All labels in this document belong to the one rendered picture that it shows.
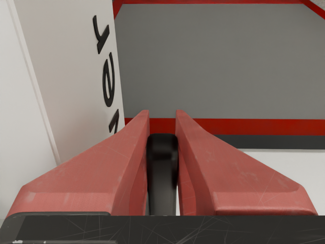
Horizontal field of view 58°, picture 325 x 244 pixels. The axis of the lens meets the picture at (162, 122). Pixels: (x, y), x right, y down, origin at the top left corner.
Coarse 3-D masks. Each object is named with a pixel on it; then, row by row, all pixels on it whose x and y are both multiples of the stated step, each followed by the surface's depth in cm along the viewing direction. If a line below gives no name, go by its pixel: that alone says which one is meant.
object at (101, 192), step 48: (96, 144) 8; (144, 144) 10; (48, 192) 5; (96, 192) 5; (144, 192) 11; (0, 240) 5; (48, 240) 5; (96, 240) 5; (144, 240) 5; (192, 240) 5; (240, 240) 5; (288, 240) 5
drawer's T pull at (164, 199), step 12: (156, 144) 11; (168, 144) 11; (156, 156) 11; (168, 156) 11; (156, 168) 11; (168, 168) 11; (156, 180) 11; (168, 180) 11; (156, 192) 12; (168, 192) 12; (156, 204) 12; (168, 204) 12
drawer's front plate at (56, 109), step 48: (0, 0) 6; (48, 0) 8; (96, 0) 13; (0, 48) 7; (48, 48) 8; (96, 48) 13; (0, 96) 7; (48, 96) 8; (96, 96) 13; (0, 144) 8; (48, 144) 8
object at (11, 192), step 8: (0, 160) 22; (0, 168) 22; (0, 176) 23; (8, 176) 23; (0, 184) 23; (8, 184) 23; (0, 192) 24; (8, 192) 24; (16, 192) 24; (0, 200) 24; (8, 200) 24; (0, 208) 25; (8, 208) 25; (0, 216) 26; (0, 224) 25
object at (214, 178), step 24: (192, 120) 11; (192, 144) 8; (216, 144) 8; (192, 168) 8; (216, 168) 6; (240, 168) 6; (264, 168) 6; (192, 192) 11; (216, 192) 5; (240, 192) 5; (264, 192) 5; (288, 192) 5
